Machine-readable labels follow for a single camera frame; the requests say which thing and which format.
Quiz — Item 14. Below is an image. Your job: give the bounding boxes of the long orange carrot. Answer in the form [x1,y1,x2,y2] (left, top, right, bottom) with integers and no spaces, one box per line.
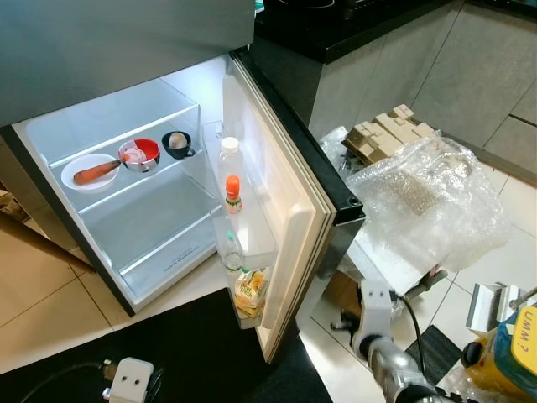
[73,160,123,186]

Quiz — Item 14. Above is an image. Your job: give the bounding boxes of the white bowl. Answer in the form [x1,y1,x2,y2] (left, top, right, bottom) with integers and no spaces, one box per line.
[60,153,123,194]

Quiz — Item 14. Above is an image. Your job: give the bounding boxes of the glass fridge shelf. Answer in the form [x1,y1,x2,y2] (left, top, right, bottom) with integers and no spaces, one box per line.
[50,130,217,214]
[21,80,202,166]

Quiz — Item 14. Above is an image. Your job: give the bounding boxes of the silver fridge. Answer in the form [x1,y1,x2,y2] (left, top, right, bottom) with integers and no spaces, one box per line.
[0,0,257,318]

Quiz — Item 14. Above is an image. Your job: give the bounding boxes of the clear bubble wrap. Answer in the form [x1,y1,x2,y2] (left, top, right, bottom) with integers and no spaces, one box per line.
[319,126,514,282]

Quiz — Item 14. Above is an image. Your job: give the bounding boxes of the dark grey metal bar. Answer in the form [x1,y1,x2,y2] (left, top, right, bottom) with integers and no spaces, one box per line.
[417,265,450,292]

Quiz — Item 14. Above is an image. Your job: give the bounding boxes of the grey kitchen cabinet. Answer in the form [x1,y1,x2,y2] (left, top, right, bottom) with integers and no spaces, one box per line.
[248,0,537,181]

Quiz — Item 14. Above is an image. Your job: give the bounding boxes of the stacked cardboard pieces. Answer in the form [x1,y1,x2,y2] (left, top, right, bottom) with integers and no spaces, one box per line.
[341,103,441,169]

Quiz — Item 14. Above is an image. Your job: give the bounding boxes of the white flat board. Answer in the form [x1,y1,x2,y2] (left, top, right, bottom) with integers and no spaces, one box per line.
[346,227,433,296]

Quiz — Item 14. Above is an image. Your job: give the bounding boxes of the black foam tile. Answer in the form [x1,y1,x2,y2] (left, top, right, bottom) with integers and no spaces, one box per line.
[414,324,464,385]

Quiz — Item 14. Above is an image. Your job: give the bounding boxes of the yellow juice carton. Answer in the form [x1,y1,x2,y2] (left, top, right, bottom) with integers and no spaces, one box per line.
[234,266,271,319]

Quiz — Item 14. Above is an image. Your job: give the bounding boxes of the small bottle orange cap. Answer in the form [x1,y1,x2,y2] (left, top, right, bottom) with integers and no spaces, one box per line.
[223,174,245,216]

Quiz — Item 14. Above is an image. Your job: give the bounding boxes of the clear bottle green cap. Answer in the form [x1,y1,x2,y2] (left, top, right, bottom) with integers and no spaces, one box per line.
[218,214,248,275]

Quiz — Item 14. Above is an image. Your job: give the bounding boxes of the clear bottle white cap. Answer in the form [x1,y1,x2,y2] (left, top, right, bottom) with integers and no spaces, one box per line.
[218,136,245,181]

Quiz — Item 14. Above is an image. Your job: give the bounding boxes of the black floor mat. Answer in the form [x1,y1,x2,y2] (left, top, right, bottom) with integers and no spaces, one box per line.
[0,290,336,403]

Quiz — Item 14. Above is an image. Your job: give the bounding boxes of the steel bowl red inside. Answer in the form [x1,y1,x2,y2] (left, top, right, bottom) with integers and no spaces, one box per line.
[117,138,162,174]

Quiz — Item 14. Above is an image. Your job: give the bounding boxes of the pink raw meat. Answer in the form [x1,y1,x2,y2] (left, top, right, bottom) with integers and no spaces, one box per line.
[120,144,145,165]

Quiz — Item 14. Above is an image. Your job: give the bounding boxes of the silver metal bracket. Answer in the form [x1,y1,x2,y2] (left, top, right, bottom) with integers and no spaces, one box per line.
[464,282,529,335]

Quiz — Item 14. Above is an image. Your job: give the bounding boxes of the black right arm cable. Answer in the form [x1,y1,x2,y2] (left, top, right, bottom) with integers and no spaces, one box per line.
[393,292,430,379]

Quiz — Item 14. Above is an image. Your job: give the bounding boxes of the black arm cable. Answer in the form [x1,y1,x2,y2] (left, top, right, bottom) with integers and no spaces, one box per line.
[18,359,114,403]
[393,292,430,379]

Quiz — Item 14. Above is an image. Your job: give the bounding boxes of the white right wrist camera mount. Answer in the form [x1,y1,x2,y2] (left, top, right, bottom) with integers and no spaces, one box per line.
[358,279,396,360]

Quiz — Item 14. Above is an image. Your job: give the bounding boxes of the dark cup with handle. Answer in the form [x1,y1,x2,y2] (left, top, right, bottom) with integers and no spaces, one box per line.
[160,131,196,160]

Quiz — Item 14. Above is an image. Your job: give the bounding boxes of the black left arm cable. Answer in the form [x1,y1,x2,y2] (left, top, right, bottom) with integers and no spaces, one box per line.
[18,359,114,403]

